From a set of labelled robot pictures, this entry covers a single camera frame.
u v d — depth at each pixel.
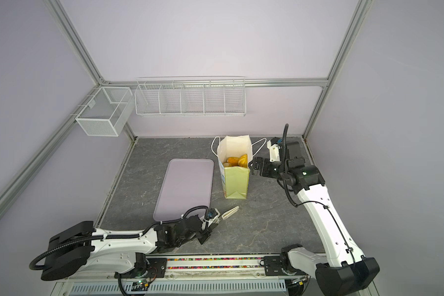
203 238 0.70
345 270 0.36
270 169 0.63
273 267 0.74
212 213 0.68
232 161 0.94
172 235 0.61
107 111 0.99
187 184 0.99
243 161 0.91
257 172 0.64
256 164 0.63
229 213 0.80
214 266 0.75
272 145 0.65
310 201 0.44
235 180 0.81
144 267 0.64
